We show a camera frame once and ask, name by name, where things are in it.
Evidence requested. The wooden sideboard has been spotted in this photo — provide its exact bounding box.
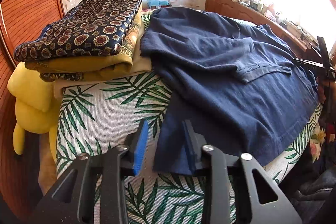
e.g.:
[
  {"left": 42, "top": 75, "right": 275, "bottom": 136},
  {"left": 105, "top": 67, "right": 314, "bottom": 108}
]
[{"left": 205, "top": 0, "right": 324, "bottom": 57}]

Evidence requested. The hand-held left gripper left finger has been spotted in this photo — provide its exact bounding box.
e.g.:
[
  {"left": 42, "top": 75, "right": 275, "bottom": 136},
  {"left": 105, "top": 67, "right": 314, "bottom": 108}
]
[{"left": 34, "top": 119, "right": 150, "bottom": 224}]

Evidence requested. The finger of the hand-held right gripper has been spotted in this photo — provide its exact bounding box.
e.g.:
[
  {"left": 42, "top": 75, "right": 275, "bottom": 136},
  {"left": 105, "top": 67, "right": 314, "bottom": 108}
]
[
  {"left": 293, "top": 57, "right": 326, "bottom": 70},
  {"left": 316, "top": 36, "right": 332, "bottom": 75}
]

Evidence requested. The pink figurine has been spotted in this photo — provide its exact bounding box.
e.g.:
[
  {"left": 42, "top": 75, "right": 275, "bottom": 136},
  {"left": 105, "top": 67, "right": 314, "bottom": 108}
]
[{"left": 264, "top": 3, "right": 280, "bottom": 20}]

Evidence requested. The yellow plush toy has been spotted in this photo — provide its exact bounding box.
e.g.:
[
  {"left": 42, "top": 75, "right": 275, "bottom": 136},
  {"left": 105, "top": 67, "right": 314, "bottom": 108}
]
[{"left": 7, "top": 63, "right": 63, "bottom": 157}]

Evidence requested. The mustard folded cloth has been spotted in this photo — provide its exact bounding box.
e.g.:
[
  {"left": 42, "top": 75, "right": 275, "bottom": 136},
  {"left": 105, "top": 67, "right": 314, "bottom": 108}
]
[{"left": 25, "top": 4, "right": 144, "bottom": 82}]

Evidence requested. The dark medallion-patterned folded cloth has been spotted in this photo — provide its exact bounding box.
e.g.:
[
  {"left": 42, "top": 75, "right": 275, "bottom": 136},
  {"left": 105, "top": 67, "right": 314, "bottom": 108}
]
[{"left": 14, "top": 0, "right": 144, "bottom": 62}]

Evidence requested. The person's right hand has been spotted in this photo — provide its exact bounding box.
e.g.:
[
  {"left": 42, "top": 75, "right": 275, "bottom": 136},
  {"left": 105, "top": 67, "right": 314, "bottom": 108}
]
[{"left": 316, "top": 77, "right": 328, "bottom": 105}]

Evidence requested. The dark grey fabric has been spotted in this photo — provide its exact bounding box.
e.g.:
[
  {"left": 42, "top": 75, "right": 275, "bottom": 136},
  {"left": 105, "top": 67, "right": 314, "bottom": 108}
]
[{"left": 291, "top": 168, "right": 336, "bottom": 224}]

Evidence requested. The blue toy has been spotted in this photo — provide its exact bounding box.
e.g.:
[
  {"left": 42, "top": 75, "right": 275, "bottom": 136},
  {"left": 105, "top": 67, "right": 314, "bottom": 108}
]
[{"left": 147, "top": 0, "right": 172, "bottom": 9}]

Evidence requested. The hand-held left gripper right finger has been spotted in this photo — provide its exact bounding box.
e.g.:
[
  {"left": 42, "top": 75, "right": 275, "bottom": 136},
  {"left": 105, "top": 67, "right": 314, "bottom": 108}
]
[{"left": 182, "top": 119, "right": 302, "bottom": 224}]

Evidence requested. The navy printed t-shirt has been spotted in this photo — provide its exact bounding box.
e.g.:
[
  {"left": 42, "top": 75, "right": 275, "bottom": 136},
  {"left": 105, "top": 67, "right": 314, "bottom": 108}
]
[{"left": 139, "top": 7, "right": 322, "bottom": 176}]

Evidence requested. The palm-leaf bed sheet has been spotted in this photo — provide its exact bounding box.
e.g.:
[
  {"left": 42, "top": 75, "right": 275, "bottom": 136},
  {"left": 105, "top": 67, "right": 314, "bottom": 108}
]
[{"left": 56, "top": 14, "right": 324, "bottom": 224}]

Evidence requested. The floral bedsheet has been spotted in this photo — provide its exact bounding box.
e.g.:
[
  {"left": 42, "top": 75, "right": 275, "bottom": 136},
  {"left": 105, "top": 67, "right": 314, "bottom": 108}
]
[{"left": 309, "top": 119, "right": 336, "bottom": 165}]

